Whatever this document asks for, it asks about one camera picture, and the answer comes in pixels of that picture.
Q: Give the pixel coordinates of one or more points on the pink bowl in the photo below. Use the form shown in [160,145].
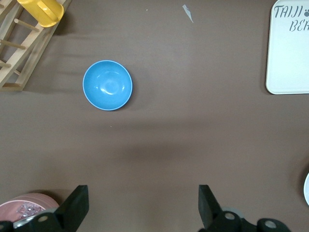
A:
[36,199]

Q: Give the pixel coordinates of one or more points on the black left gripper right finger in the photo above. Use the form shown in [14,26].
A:
[210,210]

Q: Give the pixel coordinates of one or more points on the cream tray with bear print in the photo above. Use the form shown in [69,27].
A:
[289,60]

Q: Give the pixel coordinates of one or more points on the clear plastic ice cubes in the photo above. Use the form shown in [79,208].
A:
[27,210]

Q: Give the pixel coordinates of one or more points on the wooden peg cup rack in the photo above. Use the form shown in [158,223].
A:
[26,55]

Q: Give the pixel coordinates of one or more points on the yellow mug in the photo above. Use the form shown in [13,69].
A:
[42,10]

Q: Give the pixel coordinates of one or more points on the white round plate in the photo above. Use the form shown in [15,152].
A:
[307,189]

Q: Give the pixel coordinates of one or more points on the metal scoop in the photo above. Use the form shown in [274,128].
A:
[24,221]

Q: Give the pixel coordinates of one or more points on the blue bowl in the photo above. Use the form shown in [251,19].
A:
[107,85]

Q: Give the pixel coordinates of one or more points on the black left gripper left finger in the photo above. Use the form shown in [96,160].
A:
[72,210]

